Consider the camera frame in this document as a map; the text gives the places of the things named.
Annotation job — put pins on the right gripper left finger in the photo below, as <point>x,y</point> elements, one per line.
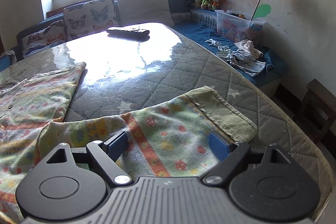
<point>71,182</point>

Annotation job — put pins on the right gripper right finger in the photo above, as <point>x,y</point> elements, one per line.
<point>266,184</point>

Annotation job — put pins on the floral children's pajama garment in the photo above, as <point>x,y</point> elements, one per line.
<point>169,139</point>

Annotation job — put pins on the pile of small clothes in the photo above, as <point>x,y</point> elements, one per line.
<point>240,58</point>

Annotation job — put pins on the dark wooden stool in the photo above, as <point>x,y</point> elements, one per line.
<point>315,113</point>

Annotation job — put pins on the grey quilted star tablecloth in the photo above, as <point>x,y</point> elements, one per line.
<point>125,76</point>

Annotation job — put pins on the blue corner sofa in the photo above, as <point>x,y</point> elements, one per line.
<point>196,25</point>

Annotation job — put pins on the low butterfly print cushion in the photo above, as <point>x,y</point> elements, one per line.
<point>49,37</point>

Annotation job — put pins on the black remote control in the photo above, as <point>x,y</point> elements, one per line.
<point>133,33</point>

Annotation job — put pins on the clear plastic storage box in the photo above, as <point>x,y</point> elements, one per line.
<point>236,26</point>

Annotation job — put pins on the upright butterfly print cushion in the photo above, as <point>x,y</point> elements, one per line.
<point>89,18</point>

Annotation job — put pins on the orange fox plush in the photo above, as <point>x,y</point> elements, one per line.
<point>215,4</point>

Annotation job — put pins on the plain beige cushion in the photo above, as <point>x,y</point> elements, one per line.
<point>144,11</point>

